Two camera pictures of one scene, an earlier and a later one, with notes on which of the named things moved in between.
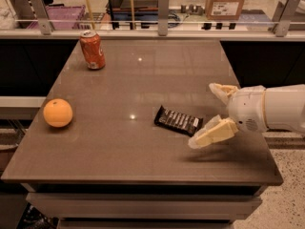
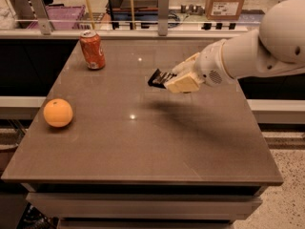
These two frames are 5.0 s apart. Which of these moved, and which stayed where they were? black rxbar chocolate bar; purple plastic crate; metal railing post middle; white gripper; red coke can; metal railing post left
Moved: black rxbar chocolate bar; white gripper
Stayed: red coke can; metal railing post left; metal railing post middle; purple plastic crate
